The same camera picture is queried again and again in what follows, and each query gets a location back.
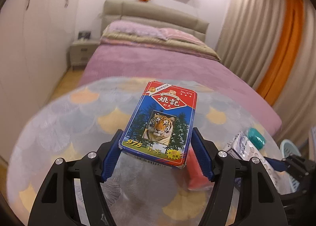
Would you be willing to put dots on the white wardrobe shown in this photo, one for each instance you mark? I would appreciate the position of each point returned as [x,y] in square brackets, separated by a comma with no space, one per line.
[35,37]

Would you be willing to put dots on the black picture frame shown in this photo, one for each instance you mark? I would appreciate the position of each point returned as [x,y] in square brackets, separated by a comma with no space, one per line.
[84,35]

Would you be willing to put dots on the folded beige quilt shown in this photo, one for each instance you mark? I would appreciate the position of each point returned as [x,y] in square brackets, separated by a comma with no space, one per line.
[156,43]

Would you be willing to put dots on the pink pillow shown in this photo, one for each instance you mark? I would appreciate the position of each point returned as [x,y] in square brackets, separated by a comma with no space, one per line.
[175,34]

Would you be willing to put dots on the purple covered bed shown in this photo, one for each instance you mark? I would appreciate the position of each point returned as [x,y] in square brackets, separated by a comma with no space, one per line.
[152,63]

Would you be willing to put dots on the beige nightstand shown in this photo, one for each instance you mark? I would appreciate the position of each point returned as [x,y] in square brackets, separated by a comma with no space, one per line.
[81,51]

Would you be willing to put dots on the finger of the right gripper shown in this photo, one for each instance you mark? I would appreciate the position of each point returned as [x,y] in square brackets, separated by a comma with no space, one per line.
[277,165]

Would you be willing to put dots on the beige padded headboard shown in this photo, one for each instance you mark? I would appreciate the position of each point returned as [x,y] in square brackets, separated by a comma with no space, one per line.
[152,15]

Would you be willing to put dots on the light blue laundry basket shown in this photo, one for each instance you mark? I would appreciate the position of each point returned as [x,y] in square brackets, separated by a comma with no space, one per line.
[287,149]

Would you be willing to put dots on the pink plastic packet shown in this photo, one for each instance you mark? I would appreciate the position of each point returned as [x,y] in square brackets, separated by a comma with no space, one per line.
[197,181]

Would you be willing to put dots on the orange curtain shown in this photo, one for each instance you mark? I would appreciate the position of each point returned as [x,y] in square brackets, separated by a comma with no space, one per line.
[285,54]

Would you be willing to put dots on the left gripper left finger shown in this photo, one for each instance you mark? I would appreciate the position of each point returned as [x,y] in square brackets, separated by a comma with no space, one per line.
[56,204]

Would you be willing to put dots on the purple pillow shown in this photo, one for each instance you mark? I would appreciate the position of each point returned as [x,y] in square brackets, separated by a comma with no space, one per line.
[134,28]

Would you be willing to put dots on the teal wrapper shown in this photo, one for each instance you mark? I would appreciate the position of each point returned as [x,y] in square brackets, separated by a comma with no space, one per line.
[256,138]

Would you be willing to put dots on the blue white carton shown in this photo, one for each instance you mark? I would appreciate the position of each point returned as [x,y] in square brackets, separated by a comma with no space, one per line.
[240,147]

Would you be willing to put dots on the tiger playing card box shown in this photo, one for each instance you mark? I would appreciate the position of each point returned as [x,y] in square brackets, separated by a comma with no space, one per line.
[160,128]

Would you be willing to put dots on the beige curtain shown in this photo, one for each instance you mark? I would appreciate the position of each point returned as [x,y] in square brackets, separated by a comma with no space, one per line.
[247,44]

